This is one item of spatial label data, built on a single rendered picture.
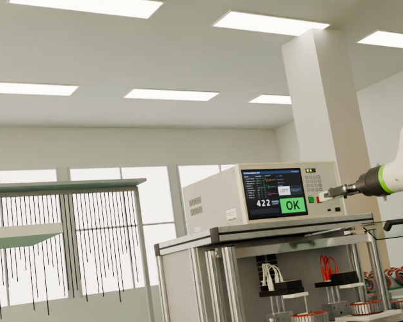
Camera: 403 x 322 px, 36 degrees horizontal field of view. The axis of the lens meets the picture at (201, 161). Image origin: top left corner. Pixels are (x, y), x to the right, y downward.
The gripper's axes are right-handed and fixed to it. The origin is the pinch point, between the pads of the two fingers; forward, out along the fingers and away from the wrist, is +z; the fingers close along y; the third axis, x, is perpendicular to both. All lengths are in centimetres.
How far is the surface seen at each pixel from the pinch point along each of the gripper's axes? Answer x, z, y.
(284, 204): -0.4, 9.8, -11.9
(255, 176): 9.6, 9.7, -22.3
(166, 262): -13, 45, -41
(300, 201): 0.1, 9.7, -5.0
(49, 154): 177, 636, 118
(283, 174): 10.0, 9.7, -10.2
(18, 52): 214, 388, 15
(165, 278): -19, 48, -41
